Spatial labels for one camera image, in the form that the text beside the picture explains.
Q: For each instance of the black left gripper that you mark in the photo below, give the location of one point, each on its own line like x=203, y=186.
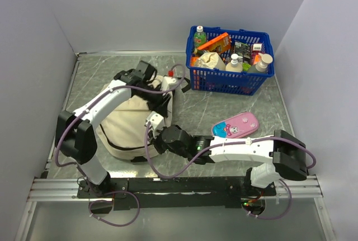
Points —
x=161, y=105

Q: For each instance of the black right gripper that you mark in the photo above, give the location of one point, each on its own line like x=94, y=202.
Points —
x=155, y=138

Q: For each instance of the beige canvas backpack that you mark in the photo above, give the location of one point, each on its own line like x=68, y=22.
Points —
x=122, y=131

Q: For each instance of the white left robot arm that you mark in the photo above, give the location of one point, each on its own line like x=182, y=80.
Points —
x=76, y=131

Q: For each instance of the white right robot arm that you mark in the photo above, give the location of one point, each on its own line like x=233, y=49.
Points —
x=280, y=156

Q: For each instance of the beige crumpled paper bag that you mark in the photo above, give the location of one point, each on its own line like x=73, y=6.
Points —
x=210, y=61

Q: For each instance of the pink blue pencil case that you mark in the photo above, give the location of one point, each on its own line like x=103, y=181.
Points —
x=237, y=126

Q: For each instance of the green tea bottle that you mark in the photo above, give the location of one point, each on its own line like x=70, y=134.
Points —
x=199, y=37

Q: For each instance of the cream pump bottle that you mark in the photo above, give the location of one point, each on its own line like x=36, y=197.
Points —
x=235, y=64

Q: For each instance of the orange snack box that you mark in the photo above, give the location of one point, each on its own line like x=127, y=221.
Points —
x=219, y=44

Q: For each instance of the dark snack packet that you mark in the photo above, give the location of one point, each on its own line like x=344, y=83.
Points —
x=243, y=50

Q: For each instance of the grey pump bottle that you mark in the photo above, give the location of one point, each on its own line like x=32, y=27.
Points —
x=261, y=63

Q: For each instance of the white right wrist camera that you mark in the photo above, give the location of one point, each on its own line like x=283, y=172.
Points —
x=155, y=120

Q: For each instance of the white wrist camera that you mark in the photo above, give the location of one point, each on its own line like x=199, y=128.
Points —
x=155, y=120
x=169, y=84

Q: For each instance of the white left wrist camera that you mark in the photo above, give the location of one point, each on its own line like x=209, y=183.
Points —
x=169, y=84

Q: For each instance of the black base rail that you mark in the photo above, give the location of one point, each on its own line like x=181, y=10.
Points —
x=130, y=193

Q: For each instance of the aluminium frame rail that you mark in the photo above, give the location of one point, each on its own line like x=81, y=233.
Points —
x=77, y=189

